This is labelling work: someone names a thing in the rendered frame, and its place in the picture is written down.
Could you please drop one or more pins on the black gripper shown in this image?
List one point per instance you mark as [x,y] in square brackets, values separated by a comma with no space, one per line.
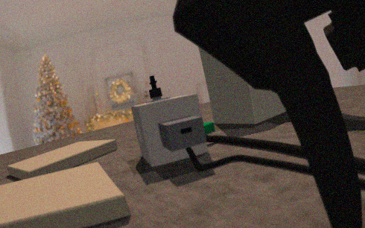
[267,44]

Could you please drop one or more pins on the small green block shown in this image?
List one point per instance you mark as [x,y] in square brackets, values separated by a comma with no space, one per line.
[209,127]

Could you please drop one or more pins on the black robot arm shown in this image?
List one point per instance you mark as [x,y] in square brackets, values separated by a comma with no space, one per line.
[346,35]

